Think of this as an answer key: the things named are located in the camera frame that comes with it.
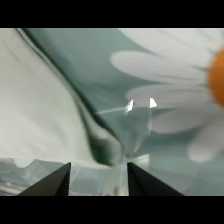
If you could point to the pale green shirt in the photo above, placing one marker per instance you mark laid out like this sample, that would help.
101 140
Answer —
36 110

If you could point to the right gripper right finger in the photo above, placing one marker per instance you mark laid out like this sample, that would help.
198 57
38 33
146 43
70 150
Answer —
143 185

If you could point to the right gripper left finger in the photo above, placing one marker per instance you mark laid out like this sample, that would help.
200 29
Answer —
58 184

